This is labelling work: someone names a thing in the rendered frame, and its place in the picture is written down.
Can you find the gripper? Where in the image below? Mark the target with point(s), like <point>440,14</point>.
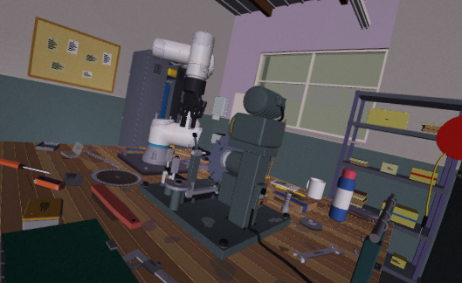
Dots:
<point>194,89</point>

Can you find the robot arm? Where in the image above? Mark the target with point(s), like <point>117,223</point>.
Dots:
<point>163,137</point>

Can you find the yellow grinding wheel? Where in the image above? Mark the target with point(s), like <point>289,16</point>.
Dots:
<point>232,124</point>

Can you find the dark grey saw blade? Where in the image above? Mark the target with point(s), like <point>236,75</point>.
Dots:
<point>217,161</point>

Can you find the dark green arbor housing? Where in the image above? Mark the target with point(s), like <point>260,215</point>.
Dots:
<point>234,162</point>

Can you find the dark green grinding head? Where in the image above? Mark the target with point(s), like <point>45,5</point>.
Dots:
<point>258,157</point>

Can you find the brown toothed saw blade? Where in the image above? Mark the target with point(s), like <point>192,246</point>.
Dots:
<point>116,177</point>

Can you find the yellow bush rack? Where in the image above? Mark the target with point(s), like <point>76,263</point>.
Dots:
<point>289,198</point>

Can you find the grey grinding disc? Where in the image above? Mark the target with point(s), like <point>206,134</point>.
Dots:
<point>311,224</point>

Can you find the grey metal cabinet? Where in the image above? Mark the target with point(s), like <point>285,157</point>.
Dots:
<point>144,98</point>

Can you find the dark pawl stand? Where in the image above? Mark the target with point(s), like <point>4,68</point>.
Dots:
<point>194,165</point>

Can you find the dark grey mounting plate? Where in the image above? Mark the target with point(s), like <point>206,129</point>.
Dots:
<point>136,163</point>

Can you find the red bench brush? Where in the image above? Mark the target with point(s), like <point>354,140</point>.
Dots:
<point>114,206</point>

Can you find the grey small box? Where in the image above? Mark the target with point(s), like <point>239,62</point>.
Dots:
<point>72,150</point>

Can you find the window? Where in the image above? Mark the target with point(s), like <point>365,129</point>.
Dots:
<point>321,94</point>

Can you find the cork notice board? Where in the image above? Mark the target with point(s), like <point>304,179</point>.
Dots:
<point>73,55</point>

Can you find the grey printed card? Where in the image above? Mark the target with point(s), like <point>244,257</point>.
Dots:
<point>73,179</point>

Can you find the white mug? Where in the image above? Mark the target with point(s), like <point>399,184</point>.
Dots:
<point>316,188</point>

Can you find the dark grey small tray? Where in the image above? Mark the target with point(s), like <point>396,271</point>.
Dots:
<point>48,146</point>

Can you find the orange black small box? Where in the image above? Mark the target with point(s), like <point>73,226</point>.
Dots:
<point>49,183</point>

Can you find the grey caliper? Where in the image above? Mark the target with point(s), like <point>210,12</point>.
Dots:
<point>148,265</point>

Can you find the blue white red flask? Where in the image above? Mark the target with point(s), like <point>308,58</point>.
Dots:
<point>342,196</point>

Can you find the yellow grey box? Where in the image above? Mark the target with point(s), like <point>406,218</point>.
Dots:
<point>42,212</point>

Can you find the grey open-end wrench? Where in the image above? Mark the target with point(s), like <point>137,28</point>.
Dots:
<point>317,253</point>

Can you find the green book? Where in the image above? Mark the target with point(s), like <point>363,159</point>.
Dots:
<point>65,255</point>

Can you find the ceiling light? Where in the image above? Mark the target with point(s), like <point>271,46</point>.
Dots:
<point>361,13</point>

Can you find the purple metal shelf unit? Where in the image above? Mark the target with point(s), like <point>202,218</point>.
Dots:
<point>431,177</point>

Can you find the red lamp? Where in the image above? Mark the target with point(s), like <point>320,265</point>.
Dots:
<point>460,137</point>

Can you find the grey wall box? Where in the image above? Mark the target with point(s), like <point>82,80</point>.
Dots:
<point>220,108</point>

